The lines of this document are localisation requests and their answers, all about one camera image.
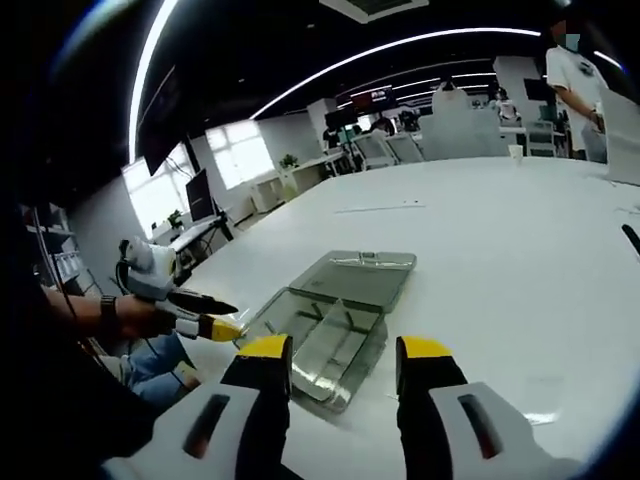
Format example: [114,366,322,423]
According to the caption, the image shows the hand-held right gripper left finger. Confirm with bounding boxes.
[99,333,295,480]

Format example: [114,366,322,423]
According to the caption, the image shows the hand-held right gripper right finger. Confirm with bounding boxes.
[394,335,585,480]

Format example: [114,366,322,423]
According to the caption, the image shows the clear divider plate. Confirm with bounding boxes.
[292,298,352,367]

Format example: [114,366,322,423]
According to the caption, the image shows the clear dual guide fixture box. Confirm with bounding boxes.
[233,249,418,414]

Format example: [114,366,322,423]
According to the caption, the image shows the person's left hand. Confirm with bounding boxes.
[116,294,177,341]

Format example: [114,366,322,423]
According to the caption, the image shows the black wristwatch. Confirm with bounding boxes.
[99,294,120,329]

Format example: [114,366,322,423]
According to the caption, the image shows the person's blue jeans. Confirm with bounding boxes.
[117,332,202,402]

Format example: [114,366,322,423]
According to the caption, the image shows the black monitor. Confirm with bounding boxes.
[185,168,218,224]

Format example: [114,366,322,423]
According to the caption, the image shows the person's black top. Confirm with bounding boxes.
[0,199,162,464]

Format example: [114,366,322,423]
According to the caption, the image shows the white ceiling light strip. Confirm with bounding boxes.
[127,0,182,164]
[248,27,544,122]

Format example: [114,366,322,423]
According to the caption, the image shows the white office chair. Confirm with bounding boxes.
[388,133,427,164]
[352,130,401,172]

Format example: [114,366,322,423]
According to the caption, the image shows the white covered figure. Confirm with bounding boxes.
[431,79,474,122]

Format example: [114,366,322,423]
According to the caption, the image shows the white upright board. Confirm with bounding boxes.
[598,87,640,187]

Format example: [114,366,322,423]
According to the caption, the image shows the red wall screen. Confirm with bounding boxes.
[349,85,397,113]

